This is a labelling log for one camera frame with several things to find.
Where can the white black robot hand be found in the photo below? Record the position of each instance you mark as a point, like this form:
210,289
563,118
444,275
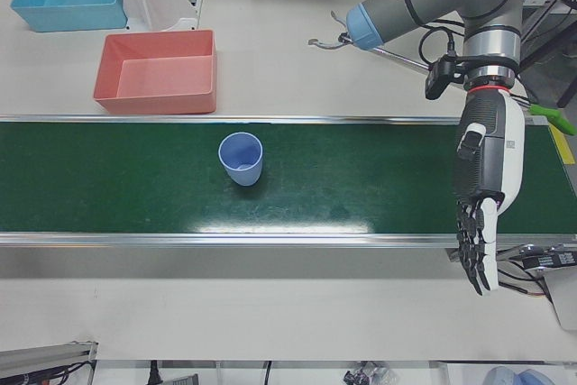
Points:
491,155

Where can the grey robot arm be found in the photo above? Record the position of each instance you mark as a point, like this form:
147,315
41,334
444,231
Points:
428,2

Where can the light blue plastic cup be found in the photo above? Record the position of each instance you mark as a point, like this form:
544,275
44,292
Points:
243,173

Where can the pink plastic box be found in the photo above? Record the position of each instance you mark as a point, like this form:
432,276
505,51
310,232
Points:
158,78

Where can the black labelled module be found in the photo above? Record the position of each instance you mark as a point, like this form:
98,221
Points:
545,259

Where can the grey metal housing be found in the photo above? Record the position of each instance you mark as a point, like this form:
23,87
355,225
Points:
563,299

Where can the clear bag of screws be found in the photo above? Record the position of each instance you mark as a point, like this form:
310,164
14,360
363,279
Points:
374,376

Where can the green conveyor belt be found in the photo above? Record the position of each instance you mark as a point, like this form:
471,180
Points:
135,177

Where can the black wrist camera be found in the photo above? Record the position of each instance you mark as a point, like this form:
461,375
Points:
437,80

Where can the aluminium frame bar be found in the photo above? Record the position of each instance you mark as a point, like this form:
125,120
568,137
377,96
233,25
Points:
45,353

